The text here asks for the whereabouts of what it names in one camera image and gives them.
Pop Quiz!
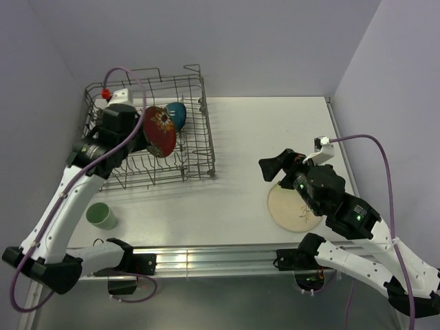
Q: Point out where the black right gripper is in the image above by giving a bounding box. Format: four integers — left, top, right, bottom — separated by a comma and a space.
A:
257, 146, 321, 215

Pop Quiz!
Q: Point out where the red floral plate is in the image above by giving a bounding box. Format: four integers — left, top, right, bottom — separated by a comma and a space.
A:
143, 106, 177, 158

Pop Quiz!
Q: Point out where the dark blue bowl beige inside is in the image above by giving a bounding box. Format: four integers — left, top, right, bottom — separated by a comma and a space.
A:
165, 102, 187, 131

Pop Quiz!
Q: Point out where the green cup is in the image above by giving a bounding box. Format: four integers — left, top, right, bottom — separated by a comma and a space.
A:
86, 202, 117, 230

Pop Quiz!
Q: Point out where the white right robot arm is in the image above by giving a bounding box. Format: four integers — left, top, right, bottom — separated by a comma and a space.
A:
258, 146, 439, 318

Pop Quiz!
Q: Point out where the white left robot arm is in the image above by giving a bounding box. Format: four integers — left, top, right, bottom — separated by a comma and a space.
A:
2, 104, 146, 294

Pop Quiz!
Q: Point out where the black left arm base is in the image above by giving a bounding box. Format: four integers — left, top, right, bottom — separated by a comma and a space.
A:
93, 253, 158, 302

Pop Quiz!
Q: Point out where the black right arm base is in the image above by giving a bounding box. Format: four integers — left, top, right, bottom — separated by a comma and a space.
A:
272, 233, 327, 272

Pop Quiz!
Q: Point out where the beige round plate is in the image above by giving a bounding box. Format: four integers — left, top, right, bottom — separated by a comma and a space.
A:
267, 184, 324, 232

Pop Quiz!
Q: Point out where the grey wire dish rack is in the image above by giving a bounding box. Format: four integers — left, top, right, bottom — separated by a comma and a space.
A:
82, 64, 215, 190

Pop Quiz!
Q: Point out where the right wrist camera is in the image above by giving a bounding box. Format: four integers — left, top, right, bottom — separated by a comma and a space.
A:
302, 136, 335, 166

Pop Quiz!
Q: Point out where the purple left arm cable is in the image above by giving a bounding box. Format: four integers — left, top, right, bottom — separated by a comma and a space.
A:
7, 67, 151, 313

